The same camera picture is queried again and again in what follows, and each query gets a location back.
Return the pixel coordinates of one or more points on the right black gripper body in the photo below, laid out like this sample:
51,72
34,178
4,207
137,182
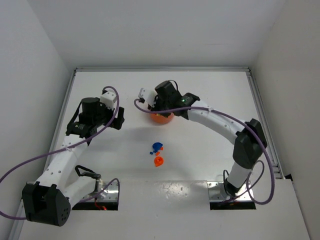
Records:
155,105

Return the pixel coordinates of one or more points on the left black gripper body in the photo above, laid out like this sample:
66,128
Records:
119,117

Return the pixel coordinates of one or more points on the blue half-round lego piece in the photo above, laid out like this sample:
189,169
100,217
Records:
156,147

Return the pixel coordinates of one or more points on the orange round lego piece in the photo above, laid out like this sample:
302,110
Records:
158,161

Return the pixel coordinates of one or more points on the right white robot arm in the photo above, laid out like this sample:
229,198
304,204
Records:
246,149

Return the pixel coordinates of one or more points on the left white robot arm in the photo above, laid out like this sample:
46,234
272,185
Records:
64,183

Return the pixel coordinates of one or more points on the orange round divided container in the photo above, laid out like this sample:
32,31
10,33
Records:
162,120

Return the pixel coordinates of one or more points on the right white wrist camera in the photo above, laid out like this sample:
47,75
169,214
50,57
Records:
147,95

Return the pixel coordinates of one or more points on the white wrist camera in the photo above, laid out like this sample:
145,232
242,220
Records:
147,95
109,99

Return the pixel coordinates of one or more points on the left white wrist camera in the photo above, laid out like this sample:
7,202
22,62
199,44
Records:
109,99

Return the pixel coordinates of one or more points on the aluminium table frame rail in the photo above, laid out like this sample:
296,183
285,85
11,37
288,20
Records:
169,202

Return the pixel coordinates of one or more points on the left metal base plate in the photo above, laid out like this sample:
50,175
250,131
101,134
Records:
107,193

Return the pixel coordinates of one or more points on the metal base plate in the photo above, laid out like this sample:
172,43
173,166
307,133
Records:
107,193
218,192

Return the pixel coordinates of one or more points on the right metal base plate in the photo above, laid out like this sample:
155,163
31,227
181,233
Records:
218,192

